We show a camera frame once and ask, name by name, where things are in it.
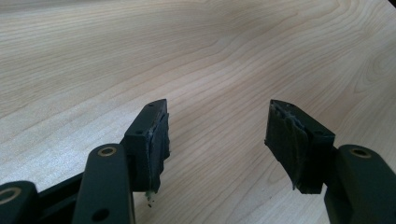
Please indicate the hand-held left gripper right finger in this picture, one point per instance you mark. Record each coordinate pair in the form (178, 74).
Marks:
(299, 149)

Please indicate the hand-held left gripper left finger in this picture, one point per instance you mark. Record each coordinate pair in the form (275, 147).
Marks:
(146, 149)

